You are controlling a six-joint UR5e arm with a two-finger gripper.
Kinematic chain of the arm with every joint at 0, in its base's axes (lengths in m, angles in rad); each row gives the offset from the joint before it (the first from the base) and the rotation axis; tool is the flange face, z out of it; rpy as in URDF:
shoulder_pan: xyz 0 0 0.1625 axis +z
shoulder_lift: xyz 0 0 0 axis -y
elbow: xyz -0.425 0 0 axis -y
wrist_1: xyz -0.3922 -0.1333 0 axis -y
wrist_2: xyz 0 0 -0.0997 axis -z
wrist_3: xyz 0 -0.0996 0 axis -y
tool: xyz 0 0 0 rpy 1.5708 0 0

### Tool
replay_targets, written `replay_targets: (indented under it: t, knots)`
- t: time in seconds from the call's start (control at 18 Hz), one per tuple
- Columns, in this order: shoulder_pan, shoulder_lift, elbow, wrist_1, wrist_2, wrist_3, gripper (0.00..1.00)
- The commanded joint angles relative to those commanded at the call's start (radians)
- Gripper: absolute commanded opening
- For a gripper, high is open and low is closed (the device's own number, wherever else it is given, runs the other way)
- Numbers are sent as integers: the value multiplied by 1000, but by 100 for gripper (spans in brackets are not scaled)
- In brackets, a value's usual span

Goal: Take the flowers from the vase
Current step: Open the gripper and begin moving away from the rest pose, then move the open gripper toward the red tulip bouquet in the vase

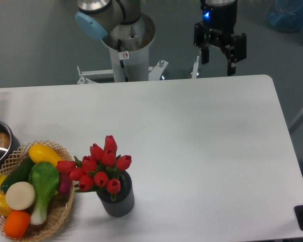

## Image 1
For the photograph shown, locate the red tulip bouquet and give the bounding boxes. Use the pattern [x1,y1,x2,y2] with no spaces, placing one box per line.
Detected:
[57,135,132,202]

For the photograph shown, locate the orange fruit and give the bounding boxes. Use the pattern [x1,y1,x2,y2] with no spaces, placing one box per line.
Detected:
[3,210,30,238]

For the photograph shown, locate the beige round disc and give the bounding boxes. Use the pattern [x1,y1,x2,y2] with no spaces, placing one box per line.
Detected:
[6,181,36,210]

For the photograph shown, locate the yellow squash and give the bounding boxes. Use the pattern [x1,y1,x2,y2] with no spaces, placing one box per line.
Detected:
[28,144,63,166]

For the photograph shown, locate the dark grey ribbed vase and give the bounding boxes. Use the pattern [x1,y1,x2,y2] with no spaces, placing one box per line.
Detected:
[96,171,135,217]

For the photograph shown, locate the green bok choy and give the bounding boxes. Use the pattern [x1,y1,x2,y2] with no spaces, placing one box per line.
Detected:
[28,161,59,225]

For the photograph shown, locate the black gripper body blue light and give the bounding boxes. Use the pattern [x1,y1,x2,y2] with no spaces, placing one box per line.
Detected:
[194,3,247,62]

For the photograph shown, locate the yellow bell pepper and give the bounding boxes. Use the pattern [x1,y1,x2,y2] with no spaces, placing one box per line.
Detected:
[0,192,13,216]

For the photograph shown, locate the woven wicker basket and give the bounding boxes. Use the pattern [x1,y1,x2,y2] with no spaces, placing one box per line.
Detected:
[0,141,74,241]

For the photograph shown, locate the blue plastic bag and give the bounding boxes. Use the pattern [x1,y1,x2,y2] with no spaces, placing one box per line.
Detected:
[265,1,303,41]

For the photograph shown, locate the purple radish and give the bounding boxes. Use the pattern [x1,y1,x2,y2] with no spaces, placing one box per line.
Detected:
[57,173,72,194]

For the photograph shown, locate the dark green cucumber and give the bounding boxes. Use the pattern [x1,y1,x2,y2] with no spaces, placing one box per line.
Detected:
[1,156,35,193]

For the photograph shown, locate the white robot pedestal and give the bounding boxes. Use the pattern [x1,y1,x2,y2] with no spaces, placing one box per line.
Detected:
[76,14,200,85]

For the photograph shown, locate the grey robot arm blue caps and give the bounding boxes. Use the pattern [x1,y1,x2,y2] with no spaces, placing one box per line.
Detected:
[75,1,247,82]

